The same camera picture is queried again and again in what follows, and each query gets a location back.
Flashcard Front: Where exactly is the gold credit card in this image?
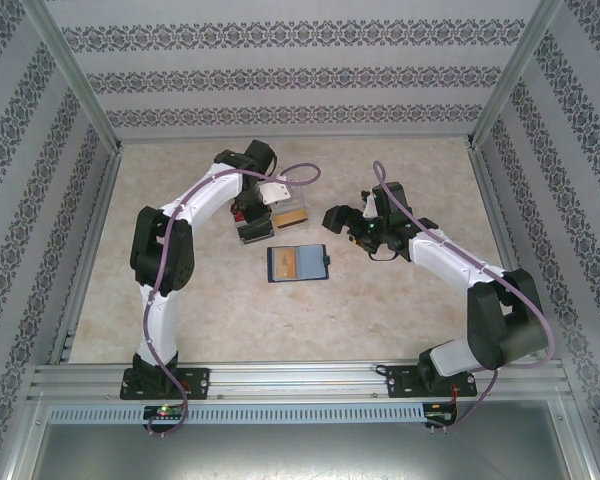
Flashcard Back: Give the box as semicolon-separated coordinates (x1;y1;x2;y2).
274;209;310;231
271;248;297;280

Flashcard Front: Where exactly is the blue card holder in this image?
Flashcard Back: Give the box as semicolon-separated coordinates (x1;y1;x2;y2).
266;243;331;285

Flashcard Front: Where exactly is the clear plastic organizer box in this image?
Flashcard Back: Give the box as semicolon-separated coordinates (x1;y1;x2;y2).
232;172;312;246

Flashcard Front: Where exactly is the grey metal panel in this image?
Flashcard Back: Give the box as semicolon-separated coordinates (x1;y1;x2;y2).
9;424;591;480

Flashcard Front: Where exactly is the left white camera bracket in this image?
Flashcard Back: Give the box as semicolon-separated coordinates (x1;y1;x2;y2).
259;182;291;204

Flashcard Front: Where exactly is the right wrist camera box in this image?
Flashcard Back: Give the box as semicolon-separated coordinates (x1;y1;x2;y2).
373;182;412;222

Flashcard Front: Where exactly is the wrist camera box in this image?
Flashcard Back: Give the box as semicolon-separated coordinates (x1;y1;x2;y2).
373;182;412;222
243;139;277;174

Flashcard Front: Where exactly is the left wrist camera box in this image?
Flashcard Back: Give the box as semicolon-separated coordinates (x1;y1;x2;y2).
243;139;277;174

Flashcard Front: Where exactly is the aluminium side rail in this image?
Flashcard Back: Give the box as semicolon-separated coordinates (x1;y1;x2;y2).
467;144;551;361
49;144;126;364

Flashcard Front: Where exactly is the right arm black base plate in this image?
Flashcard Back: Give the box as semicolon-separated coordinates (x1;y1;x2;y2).
385;364;479;399

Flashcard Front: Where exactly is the aluminium mounting rail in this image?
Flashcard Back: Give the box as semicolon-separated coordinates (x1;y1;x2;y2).
27;357;574;401

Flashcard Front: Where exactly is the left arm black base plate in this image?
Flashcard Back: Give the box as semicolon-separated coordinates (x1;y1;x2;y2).
121;367;211;401

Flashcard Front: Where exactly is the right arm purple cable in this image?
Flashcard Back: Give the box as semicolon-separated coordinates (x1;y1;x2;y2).
372;159;555;431

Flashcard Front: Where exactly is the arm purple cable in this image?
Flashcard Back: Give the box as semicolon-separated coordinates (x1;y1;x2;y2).
372;159;555;431
142;162;324;439

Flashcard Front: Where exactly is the slotted grey cable duct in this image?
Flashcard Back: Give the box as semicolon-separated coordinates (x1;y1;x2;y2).
47;403;426;424

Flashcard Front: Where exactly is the aluminium frame post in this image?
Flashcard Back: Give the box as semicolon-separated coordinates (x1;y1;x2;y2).
22;0;126;151
464;0;566;151
549;394;600;480
0;394;46;480

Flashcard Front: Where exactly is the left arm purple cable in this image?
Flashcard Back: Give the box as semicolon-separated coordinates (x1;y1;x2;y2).
142;162;324;439

